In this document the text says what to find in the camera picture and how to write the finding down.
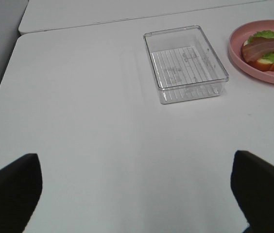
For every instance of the pink round plate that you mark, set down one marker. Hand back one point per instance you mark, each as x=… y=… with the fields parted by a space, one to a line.
x=236 y=40

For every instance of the white bread slice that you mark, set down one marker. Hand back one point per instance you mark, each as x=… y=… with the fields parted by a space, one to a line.
x=268 y=65

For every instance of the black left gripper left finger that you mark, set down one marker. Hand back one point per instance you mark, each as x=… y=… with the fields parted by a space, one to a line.
x=20 y=191

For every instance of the left clear plastic container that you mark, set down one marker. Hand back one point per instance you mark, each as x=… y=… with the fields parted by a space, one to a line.
x=184 y=64

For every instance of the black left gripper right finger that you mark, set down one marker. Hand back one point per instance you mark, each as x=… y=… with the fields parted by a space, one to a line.
x=252 y=184

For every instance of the brown bacon strip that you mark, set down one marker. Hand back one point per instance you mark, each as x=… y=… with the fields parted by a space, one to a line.
x=257 y=47

